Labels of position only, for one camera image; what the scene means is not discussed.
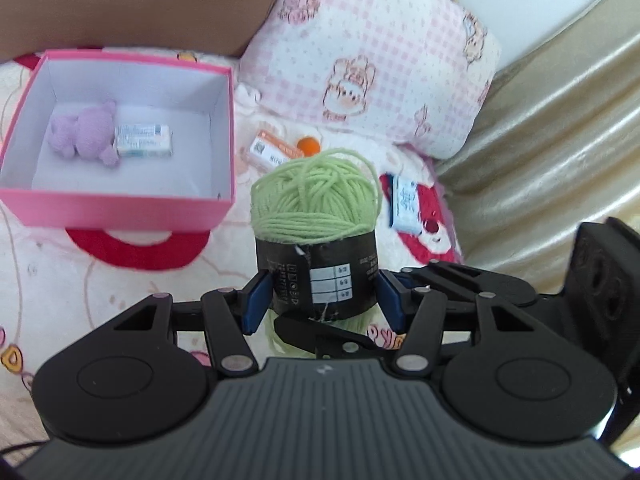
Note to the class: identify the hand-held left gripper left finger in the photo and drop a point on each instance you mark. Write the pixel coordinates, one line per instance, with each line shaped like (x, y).
(255, 307)

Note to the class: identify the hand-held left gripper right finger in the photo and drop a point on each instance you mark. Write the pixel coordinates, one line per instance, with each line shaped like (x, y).
(391, 307)

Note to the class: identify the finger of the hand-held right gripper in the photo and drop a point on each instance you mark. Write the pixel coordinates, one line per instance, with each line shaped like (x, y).
(475, 280)
(330, 342)

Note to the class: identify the blue white tissue packet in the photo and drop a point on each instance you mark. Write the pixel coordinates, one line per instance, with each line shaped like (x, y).
(406, 205)

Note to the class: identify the green yarn ball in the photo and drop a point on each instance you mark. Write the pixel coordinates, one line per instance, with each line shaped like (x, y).
(315, 200)

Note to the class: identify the orange label packet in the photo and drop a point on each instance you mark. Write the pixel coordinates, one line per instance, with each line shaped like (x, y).
(267, 150)

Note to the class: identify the pink cardboard box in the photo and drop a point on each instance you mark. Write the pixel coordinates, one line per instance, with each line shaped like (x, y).
(125, 205)

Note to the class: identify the orange makeup sponge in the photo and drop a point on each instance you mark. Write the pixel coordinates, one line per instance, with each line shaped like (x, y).
(309, 145)

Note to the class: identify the purple plush bear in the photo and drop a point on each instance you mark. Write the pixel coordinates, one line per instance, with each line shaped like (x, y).
(85, 130)

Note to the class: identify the printed bear blanket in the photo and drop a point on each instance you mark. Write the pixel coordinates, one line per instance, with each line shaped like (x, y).
(125, 280)

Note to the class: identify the gold satin cloth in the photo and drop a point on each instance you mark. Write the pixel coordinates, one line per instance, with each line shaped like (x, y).
(550, 150)

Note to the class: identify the pink checked pillow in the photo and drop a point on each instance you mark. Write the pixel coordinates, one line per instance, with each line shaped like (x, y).
(370, 50)

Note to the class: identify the brown pillow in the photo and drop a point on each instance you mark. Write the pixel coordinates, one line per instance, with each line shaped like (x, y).
(140, 0)

